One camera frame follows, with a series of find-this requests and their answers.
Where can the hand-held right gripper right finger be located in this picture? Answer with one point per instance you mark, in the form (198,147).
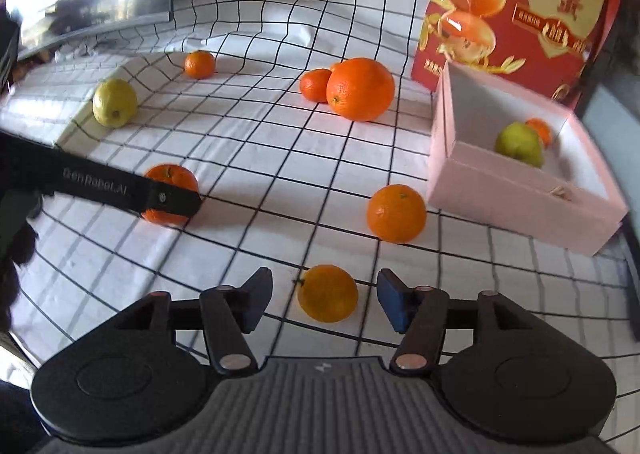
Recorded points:
(392,304)

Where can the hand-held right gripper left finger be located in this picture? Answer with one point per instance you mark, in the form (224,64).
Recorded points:
(254,301)

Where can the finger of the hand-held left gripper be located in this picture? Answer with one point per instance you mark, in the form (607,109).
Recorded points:
(170,200)

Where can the medium orange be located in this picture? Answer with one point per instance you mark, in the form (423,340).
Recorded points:
(327,293)
(172,175)
(396,213)

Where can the yellow lemon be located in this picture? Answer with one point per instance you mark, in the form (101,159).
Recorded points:
(114,103)

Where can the pink cardboard box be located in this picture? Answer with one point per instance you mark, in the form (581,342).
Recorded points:
(480,189)

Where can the large navel orange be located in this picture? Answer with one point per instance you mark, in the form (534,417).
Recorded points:
(361,89)

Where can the dark cloth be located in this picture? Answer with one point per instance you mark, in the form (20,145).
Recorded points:
(12,254)

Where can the black-checked white tablecloth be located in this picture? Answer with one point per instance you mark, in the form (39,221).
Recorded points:
(280,159)

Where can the small orange tangerine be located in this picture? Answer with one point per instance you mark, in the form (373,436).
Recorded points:
(542,129)
(199,64)
(314,85)

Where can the black device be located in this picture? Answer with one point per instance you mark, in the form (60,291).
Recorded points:
(7,49)

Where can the green lemon in box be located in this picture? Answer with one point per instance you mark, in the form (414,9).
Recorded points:
(520,145)

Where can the dark framed grey panel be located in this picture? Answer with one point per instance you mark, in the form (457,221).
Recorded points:
(612,114)

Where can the red printed box lid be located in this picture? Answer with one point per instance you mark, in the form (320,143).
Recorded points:
(530,9)

